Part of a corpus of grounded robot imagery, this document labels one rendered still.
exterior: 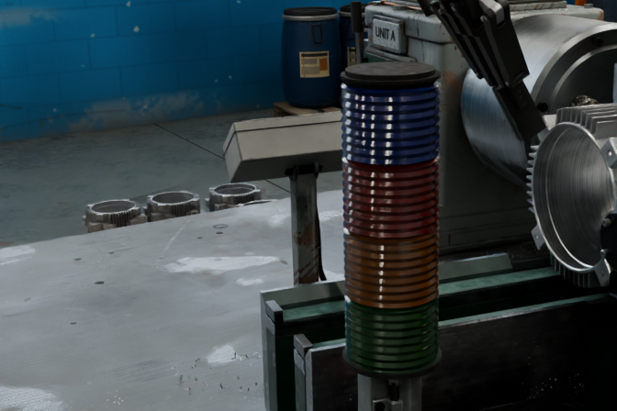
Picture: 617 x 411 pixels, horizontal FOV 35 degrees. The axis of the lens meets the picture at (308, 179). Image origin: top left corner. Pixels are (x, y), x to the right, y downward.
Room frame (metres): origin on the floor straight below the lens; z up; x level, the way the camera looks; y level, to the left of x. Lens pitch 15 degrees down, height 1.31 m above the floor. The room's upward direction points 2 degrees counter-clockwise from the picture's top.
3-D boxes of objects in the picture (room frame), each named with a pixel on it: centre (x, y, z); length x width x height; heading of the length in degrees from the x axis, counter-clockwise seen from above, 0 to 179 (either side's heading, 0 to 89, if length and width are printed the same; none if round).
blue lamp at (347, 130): (0.58, -0.05, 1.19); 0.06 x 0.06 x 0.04
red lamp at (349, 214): (0.58, -0.05, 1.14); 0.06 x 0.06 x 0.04
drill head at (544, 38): (1.37, -0.35, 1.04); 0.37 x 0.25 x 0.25; 19
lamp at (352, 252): (0.58, -0.05, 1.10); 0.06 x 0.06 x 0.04
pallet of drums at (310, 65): (6.23, -0.48, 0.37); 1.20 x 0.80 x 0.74; 113
